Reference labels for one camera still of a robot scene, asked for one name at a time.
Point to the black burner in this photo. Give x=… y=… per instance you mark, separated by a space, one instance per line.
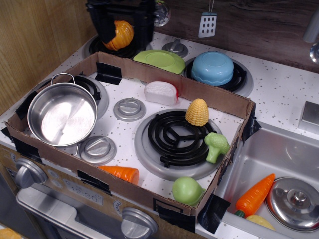
x=177 y=141
x=96 y=45
x=238 y=80
x=94 y=87

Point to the back left black burner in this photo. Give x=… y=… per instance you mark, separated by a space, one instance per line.
x=96 y=45

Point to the hanging slotted spatula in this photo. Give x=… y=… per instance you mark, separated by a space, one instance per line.
x=208 y=21

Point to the steel pot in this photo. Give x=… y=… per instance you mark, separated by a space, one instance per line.
x=63 y=114

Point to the orange toy pumpkin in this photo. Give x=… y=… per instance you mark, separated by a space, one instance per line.
x=124 y=36

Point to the silver faucet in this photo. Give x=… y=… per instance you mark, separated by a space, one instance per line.
x=311 y=35

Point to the front right black burner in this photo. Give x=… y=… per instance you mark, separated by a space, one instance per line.
x=177 y=141

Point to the oven dial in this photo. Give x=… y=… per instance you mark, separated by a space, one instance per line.
x=137 y=224
x=29 y=173

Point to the grey back stove knob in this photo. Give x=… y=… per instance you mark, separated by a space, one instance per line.
x=176 y=47

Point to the green toy pear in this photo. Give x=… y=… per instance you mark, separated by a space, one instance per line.
x=187 y=190

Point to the right oven dial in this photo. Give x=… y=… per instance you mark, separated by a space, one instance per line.
x=137 y=224

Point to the yellow toy corn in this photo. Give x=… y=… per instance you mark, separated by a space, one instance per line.
x=197 y=113

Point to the orange toy at corner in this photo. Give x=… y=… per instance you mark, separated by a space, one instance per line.
x=7 y=233

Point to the front left black burner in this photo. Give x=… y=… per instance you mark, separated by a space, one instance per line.
x=94 y=87

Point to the silver sink basin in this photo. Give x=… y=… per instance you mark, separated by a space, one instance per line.
x=269 y=150

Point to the grey front stove knob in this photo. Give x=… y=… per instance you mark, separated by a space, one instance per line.
x=97 y=150

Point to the blue plastic bowl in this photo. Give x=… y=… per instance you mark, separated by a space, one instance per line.
x=213 y=68

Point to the green toy broccoli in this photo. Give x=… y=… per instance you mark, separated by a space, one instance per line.
x=217 y=145

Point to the white toy cheese wedge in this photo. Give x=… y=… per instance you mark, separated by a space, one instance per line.
x=161 y=92

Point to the orange toy carrot half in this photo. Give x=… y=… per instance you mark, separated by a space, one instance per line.
x=125 y=173

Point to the grey stove knob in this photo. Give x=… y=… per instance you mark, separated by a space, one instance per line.
x=176 y=47
x=129 y=109
x=97 y=150

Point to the left oven dial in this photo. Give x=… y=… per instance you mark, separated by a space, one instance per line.
x=29 y=173

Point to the hanging steel strainer ladle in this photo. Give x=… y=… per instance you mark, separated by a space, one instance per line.
x=162 y=13

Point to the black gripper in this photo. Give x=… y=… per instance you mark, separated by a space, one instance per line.
x=142 y=11

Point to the back right black burner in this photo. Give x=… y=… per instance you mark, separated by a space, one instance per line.
x=238 y=80

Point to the yellow toy lemon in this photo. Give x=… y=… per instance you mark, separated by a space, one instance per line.
x=261 y=221

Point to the oven door handle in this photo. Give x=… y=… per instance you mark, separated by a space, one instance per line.
x=66 y=218

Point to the grey centre stove knob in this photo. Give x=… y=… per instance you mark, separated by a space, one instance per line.
x=129 y=109

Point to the steel pot lid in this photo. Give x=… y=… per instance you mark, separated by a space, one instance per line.
x=294 y=203

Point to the green plastic plate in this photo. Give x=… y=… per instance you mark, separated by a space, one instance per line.
x=161 y=59

